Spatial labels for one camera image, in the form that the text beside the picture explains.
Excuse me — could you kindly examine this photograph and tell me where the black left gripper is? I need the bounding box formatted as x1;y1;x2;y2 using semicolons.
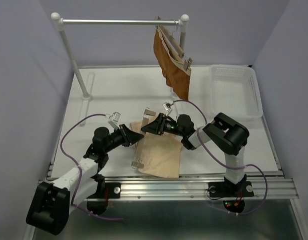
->
104;123;143;153

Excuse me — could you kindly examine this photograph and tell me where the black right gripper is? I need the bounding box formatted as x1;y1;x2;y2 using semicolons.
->
140;112;185;137

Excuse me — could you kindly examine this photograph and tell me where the wooden clip hanger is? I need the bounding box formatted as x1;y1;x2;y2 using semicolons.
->
131;107;156;169

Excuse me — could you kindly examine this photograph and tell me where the beige underwear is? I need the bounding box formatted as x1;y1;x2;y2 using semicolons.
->
128;119;182;179

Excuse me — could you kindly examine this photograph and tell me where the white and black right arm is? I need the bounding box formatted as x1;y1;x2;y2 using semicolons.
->
141;113;249;195

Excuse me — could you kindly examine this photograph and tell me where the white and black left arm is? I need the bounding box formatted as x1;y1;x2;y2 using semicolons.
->
26;124;144;235

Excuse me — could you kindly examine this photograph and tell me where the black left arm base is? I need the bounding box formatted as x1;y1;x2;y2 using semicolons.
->
87;174;121;215

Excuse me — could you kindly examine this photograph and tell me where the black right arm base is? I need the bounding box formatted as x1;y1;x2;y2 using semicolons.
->
206;181;254;215

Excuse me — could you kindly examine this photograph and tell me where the brown underwear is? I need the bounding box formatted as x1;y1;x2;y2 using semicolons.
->
153;26;191;101

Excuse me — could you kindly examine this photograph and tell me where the wooden hanger with brown underwear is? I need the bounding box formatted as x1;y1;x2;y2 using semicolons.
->
153;16;193;71

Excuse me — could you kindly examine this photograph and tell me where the white plastic basket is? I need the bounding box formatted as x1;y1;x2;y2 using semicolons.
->
209;64;263;121

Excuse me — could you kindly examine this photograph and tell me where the white clothes rack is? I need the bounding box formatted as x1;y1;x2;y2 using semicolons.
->
51;12;190;126

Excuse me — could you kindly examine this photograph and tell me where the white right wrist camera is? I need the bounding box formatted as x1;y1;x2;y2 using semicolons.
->
163;101;174;117

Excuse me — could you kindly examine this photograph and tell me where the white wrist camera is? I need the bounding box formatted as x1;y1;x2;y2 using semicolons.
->
105;112;121;130
163;101;174;117

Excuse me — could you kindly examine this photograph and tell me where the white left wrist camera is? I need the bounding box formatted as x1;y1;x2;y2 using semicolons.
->
105;112;121;130

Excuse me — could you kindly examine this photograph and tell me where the aluminium mounting rail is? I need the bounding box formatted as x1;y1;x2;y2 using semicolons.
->
33;172;300;201

